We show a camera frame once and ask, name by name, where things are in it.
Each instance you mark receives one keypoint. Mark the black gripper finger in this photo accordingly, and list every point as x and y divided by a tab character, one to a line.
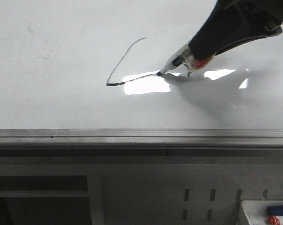
233	23

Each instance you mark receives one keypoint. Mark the white whiteboard marker with tape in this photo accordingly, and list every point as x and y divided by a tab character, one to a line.
184	56

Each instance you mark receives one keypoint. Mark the white marker tray box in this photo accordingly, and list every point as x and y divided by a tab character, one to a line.
255	212

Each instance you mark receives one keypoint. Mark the red capped marker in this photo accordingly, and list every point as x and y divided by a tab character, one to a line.
275	220

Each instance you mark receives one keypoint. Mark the white perforated metal panel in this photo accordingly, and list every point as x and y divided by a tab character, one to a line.
135	190

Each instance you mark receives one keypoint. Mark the white whiteboard with aluminium frame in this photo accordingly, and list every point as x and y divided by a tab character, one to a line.
85	70

